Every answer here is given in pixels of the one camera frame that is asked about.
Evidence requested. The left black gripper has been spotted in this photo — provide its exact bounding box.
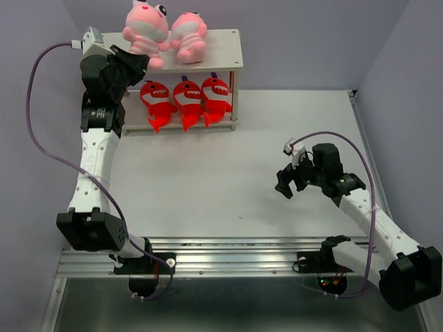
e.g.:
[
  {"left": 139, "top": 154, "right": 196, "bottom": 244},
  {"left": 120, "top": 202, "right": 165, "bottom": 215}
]
[{"left": 104, "top": 44, "right": 150, "bottom": 101}]

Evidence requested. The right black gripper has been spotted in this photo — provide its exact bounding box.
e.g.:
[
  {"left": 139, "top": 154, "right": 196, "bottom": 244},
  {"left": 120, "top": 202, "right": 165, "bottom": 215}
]
[{"left": 273, "top": 151, "right": 325, "bottom": 199}]

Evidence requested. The pink frog plush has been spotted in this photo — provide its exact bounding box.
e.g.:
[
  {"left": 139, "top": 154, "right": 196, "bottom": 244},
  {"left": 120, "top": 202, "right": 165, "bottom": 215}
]
[
  {"left": 122, "top": 1, "right": 170, "bottom": 71},
  {"left": 169, "top": 12, "right": 208, "bottom": 64}
]

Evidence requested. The red shark plush purple tag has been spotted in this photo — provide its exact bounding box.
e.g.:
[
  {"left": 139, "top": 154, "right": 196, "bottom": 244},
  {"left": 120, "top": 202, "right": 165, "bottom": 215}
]
[{"left": 172, "top": 75, "right": 204, "bottom": 132}]

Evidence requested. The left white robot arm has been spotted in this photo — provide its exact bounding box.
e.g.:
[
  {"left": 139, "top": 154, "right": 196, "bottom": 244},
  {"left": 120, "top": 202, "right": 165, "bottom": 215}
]
[{"left": 56, "top": 45, "right": 154, "bottom": 273}]

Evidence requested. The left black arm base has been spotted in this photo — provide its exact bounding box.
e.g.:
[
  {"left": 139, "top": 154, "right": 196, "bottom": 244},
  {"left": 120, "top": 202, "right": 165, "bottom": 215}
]
[{"left": 109, "top": 238, "right": 177, "bottom": 275}]

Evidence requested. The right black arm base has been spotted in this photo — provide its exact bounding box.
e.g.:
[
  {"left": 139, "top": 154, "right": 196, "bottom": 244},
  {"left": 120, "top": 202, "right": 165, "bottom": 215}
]
[{"left": 292, "top": 235, "right": 351, "bottom": 274}]

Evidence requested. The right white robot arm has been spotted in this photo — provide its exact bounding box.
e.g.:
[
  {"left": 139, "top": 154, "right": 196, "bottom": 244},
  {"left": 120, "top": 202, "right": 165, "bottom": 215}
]
[{"left": 275, "top": 140, "right": 442, "bottom": 311}]

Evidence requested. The white two-tier shelf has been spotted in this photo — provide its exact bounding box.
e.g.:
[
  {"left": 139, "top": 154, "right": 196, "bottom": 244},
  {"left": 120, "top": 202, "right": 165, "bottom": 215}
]
[{"left": 123, "top": 29, "right": 244, "bottom": 135}]

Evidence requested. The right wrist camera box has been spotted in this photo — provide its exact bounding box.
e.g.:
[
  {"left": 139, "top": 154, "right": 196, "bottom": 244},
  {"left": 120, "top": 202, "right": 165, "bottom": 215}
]
[{"left": 283, "top": 138, "right": 306, "bottom": 169}]

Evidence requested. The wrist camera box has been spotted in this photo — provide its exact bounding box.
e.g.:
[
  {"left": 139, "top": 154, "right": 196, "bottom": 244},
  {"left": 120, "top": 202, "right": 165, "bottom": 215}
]
[
  {"left": 71, "top": 26, "right": 112, "bottom": 57},
  {"left": 283, "top": 138, "right": 306, "bottom": 169}
]

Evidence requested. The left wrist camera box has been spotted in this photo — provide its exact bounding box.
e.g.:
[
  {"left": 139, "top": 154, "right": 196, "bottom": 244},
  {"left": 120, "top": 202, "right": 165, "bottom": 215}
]
[{"left": 71, "top": 26, "right": 112, "bottom": 57}]

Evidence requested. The aluminium rail frame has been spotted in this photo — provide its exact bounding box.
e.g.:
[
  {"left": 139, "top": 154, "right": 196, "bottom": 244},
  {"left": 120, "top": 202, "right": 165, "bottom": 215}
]
[{"left": 57, "top": 90, "right": 427, "bottom": 279}]

